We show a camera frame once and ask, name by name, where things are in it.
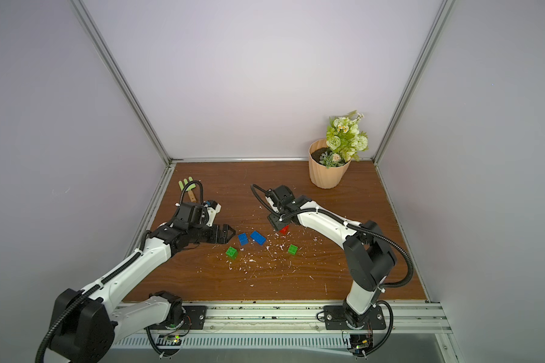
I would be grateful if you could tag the beige ribbed flower pot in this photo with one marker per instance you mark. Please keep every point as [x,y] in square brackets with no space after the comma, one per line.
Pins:
[321,176]

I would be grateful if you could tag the small red lego brick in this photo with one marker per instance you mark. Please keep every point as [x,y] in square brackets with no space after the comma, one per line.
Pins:
[284,230]

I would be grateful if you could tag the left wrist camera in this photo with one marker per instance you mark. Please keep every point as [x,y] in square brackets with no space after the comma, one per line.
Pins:
[212,209]

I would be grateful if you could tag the small blue lego brick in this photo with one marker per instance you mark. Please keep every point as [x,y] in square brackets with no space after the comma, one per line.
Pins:
[243,239]

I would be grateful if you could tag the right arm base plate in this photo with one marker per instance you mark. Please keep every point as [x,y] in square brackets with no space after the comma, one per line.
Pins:
[344,318]

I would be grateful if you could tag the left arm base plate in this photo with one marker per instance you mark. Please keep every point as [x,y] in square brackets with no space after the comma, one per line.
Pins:
[193,319]

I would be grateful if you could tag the aluminium front rail frame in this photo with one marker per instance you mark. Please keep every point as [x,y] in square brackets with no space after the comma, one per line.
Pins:
[299,325]

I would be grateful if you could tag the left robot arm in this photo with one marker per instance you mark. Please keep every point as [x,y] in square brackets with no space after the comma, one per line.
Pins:
[86,323]

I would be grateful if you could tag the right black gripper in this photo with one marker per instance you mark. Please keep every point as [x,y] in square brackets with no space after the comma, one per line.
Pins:
[278,222]

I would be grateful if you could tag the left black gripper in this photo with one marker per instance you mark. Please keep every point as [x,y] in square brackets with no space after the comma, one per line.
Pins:
[224,237]

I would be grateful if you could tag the green white artificial flowers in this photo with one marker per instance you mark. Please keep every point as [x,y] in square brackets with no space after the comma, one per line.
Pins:
[344,140]

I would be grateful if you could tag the right electronics board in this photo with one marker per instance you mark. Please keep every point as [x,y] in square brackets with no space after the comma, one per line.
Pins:
[360,345]

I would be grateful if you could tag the green toy garden fork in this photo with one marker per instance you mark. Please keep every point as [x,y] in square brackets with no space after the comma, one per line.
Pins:
[187,187]

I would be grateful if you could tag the electronics board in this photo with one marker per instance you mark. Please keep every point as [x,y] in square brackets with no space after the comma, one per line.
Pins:
[169,340]
[360,345]

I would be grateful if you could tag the left electronics board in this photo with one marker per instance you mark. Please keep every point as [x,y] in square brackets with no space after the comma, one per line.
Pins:
[169,340]

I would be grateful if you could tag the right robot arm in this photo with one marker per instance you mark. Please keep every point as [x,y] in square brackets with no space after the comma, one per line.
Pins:
[375,262]

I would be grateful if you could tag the green lego brick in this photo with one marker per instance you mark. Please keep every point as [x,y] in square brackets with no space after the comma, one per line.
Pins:
[293,250]
[232,253]

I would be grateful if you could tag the long blue lego brick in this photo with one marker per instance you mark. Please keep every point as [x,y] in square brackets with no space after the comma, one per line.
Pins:
[258,238]

